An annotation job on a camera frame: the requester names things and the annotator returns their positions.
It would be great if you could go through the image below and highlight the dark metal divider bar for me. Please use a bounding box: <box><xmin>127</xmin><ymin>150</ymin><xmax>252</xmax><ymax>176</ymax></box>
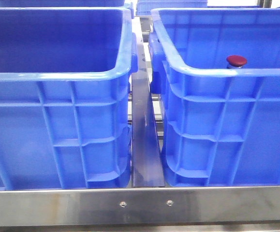
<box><xmin>132</xmin><ymin>36</ymin><xmax>165</xmax><ymax>188</ymax></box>

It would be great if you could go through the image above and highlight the blue far crate centre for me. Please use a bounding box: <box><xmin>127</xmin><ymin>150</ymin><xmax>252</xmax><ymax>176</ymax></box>
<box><xmin>136</xmin><ymin>0</ymin><xmax>207</xmax><ymax>16</ymax></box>

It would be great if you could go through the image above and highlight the steel front rail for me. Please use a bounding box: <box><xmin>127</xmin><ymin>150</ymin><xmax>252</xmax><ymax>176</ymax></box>
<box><xmin>0</xmin><ymin>186</ymin><xmax>280</xmax><ymax>227</ymax></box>

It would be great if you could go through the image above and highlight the blue rear left crate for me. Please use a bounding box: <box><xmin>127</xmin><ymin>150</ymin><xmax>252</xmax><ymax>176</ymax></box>
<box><xmin>0</xmin><ymin>0</ymin><xmax>133</xmax><ymax>10</ymax></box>

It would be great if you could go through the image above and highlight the blue source plastic crate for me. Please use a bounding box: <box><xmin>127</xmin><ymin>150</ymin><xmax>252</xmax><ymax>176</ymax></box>
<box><xmin>0</xmin><ymin>7</ymin><xmax>137</xmax><ymax>191</ymax></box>

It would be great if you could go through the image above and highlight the blue target plastic crate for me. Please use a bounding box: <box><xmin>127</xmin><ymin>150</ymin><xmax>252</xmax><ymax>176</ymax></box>
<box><xmin>151</xmin><ymin>8</ymin><xmax>280</xmax><ymax>187</ymax></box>

